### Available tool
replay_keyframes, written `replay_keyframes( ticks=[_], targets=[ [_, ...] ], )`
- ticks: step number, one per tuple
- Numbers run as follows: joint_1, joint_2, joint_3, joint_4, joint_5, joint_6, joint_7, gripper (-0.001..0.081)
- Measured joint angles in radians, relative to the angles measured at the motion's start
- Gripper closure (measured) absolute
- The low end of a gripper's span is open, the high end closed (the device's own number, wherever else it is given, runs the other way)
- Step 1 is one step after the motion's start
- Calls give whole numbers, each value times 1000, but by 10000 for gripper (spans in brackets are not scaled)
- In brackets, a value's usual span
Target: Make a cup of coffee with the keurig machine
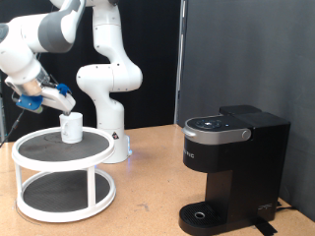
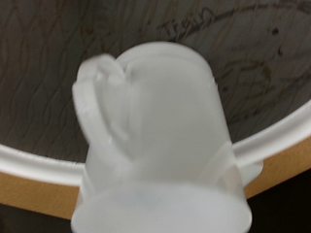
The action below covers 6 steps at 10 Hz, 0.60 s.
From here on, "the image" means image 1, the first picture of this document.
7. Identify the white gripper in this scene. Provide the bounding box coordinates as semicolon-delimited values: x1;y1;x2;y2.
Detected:
38;85;78;117

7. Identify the white mug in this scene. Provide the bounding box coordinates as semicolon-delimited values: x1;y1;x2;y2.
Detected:
58;111;85;145

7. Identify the white two-tier turntable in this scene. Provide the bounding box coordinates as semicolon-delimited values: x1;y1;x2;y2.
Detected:
11;125;118;223

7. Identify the black Keurig coffee machine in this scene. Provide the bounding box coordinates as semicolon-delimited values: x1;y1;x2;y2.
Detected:
178;104;291;236

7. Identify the black curtain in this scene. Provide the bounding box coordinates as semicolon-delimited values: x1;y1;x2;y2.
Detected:
0;0;182;143

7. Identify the grey metal pole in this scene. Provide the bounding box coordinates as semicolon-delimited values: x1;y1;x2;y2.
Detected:
172;0;189;126

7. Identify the grey partition panel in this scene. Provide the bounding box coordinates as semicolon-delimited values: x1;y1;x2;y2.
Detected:
177;0;315;222

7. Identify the black tape strip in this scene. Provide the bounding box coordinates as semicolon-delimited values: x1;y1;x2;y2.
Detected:
251;216;279;236

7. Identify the blue cable clip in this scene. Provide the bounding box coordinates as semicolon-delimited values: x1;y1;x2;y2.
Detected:
55;83;73;97

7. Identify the wrist camera on blue mount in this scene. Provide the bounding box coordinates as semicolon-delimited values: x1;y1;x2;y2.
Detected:
15;93;45;115

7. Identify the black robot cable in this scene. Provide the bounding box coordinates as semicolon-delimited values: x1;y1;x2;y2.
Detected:
0;108;27;149

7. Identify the grey metal post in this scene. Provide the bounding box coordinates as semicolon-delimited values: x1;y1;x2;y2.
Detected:
0;88;7;144

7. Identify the black machine power cord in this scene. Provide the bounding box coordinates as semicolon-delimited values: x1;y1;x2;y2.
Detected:
275;200;298;212

